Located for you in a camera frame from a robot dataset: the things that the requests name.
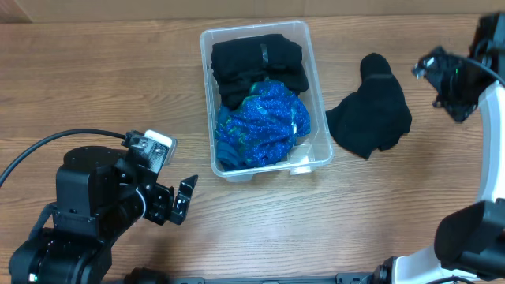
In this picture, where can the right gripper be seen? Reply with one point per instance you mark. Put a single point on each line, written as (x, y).
(460, 106)

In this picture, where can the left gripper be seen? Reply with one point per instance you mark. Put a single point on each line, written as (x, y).
(162, 210)

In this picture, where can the blue denim jeans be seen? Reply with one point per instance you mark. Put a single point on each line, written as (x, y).
(225, 152)

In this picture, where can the black sock garment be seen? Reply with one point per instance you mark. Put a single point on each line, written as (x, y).
(376, 115)

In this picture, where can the shiny blue sequin garment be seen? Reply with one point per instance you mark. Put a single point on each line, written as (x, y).
(267, 124)

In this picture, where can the black taped garment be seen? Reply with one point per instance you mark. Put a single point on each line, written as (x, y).
(233, 89)

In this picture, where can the small black garment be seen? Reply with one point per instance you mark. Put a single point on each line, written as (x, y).
(272, 52)

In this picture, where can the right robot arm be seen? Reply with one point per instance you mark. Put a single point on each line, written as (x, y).
(469, 244)

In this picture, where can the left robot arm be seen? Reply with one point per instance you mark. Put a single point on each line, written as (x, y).
(100, 193)

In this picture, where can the clear plastic storage bin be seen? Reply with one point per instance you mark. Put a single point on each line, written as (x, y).
(311, 151)

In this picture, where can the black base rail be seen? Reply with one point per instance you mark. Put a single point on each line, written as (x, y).
(149, 276)

